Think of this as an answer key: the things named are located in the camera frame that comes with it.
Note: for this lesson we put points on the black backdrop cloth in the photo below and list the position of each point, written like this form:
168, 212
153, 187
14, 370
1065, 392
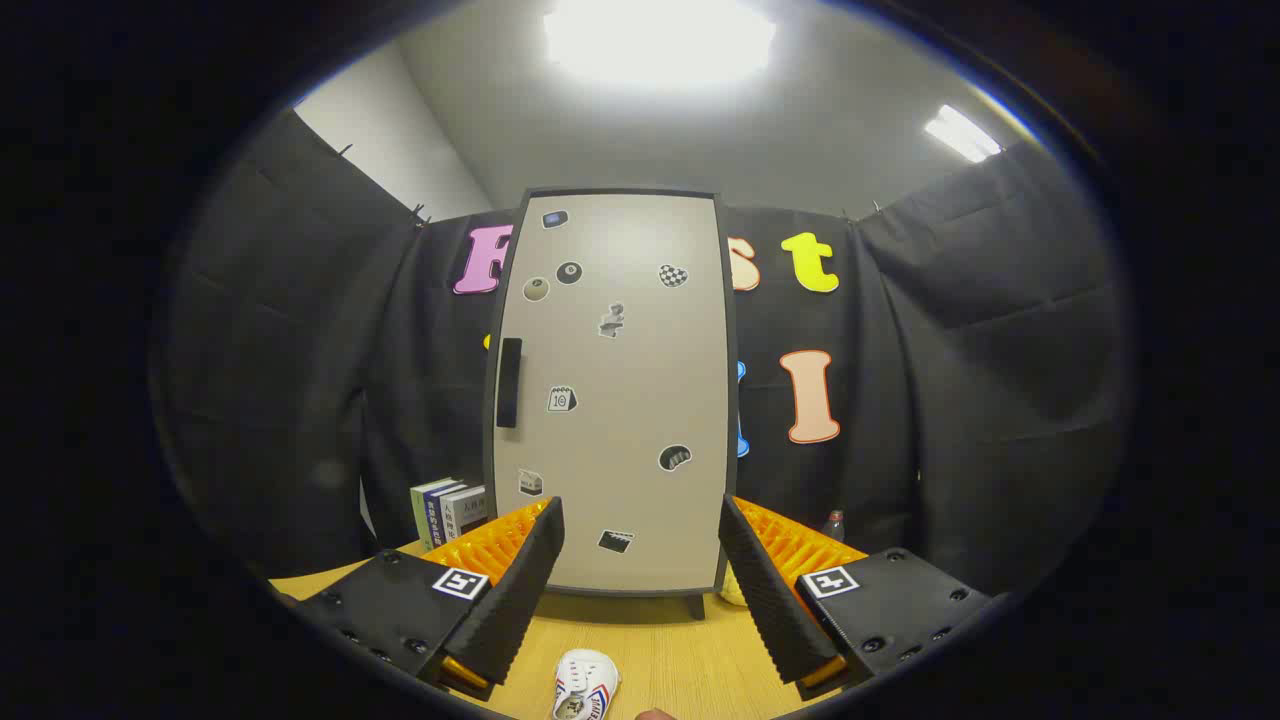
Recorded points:
950, 350

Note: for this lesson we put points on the red label plastic bottle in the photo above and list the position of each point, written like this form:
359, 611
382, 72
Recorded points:
834, 528

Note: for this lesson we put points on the white shoe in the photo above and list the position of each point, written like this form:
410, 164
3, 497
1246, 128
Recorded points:
585, 680

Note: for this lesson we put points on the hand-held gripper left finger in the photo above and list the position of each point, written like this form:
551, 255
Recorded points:
520, 600

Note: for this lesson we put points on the yellow bread bun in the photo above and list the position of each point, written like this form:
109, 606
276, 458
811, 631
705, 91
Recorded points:
733, 592

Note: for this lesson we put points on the white spine book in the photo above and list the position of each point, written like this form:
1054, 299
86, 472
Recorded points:
465, 510

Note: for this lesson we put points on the grey shoe cabinet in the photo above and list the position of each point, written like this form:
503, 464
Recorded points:
730, 400

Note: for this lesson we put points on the beige shoe cabinet door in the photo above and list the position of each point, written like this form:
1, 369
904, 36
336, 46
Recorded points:
640, 400

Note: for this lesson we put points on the blue spine book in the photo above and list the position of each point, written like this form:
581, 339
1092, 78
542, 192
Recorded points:
434, 515

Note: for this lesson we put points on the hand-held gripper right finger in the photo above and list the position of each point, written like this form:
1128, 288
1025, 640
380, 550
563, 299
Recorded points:
765, 600

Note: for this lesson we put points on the large ceiling light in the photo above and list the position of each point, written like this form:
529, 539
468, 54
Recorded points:
660, 40

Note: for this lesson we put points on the green spine book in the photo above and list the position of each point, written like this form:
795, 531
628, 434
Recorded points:
420, 515

